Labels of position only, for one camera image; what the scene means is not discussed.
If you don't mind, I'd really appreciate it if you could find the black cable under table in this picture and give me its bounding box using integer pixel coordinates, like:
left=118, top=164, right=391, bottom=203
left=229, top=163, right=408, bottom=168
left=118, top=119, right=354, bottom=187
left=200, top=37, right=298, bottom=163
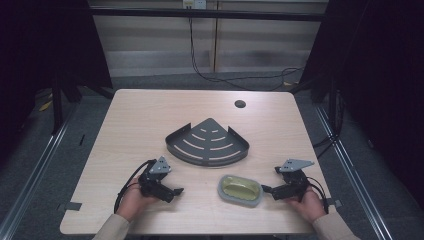
left=312, top=132, right=340, bottom=160

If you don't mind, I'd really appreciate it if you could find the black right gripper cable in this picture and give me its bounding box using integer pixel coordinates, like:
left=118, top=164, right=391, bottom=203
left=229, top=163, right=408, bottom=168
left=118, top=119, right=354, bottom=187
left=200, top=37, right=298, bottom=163
left=305, top=176, right=330, bottom=215

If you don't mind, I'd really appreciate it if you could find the grey soap dish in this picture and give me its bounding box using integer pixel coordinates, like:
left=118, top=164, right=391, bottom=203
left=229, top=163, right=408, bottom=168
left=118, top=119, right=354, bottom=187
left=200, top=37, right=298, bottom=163
left=217, top=174, right=265, bottom=209

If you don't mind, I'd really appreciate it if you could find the person's left hand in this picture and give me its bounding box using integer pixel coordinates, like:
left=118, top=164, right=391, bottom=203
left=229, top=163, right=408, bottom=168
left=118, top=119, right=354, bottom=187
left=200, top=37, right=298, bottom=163
left=116, top=176, right=159, bottom=223

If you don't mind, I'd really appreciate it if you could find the black metal corner shelf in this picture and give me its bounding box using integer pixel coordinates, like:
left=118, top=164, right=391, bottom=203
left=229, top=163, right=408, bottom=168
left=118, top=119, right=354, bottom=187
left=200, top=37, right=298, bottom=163
left=164, top=117, right=251, bottom=168

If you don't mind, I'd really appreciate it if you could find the person's right hand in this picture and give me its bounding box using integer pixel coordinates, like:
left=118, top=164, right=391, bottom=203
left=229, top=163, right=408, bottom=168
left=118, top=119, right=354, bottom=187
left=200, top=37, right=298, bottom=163
left=287, top=185, right=328, bottom=225

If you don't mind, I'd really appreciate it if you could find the grey tape piece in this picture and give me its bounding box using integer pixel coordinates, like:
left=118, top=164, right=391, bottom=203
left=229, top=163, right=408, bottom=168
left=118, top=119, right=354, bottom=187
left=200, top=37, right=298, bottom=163
left=56, top=201, right=83, bottom=213
left=325, top=197, right=343, bottom=209

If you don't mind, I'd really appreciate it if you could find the metal floor rail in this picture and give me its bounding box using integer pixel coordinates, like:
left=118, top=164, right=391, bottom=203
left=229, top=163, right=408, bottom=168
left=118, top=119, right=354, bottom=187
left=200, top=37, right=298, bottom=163
left=314, top=105, right=396, bottom=240
left=0, top=109, right=76, bottom=240

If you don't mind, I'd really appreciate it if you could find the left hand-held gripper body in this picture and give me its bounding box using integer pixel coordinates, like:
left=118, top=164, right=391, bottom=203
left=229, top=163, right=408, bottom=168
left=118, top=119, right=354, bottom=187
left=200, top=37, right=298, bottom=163
left=137, top=155, right=172, bottom=200

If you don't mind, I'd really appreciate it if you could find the yellow floor scrap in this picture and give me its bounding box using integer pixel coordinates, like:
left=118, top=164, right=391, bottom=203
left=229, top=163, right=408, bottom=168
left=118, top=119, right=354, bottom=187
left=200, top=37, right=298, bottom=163
left=38, top=99, right=54, bottom=113

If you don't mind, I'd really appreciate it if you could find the white wall socket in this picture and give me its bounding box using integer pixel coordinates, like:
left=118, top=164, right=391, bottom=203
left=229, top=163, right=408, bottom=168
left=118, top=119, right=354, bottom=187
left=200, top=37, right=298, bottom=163
left=182, top=0, right=208, bottom=10

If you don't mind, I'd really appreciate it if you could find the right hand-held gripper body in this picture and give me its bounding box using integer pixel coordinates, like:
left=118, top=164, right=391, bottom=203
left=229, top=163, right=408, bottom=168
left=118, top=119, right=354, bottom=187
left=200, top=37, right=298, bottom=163
left=273, top=158, right=315, bottom=203

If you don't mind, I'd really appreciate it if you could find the black horizontal bar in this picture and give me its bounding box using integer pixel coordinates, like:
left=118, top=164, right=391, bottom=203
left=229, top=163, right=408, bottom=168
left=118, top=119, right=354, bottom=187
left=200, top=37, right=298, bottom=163
left=89, top=7, right=330, bottom=23

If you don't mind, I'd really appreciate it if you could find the yellow-green soap bar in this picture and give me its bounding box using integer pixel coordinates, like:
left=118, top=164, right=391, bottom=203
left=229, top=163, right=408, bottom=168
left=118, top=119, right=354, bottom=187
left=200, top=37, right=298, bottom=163
left=221, top=176, right=261, bottom=202

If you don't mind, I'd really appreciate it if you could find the black floor cable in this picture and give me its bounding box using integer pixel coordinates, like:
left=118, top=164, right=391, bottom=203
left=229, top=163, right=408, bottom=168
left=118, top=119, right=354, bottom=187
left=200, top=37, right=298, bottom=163
left=188, top=17, right=305, bottom=92

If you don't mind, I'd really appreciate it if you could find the dark curtain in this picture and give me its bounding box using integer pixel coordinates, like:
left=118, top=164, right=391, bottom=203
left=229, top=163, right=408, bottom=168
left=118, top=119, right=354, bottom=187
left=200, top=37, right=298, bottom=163
left=0, top=0, right=114, bottom=168
left=298, top=0, right=424, bottom=209

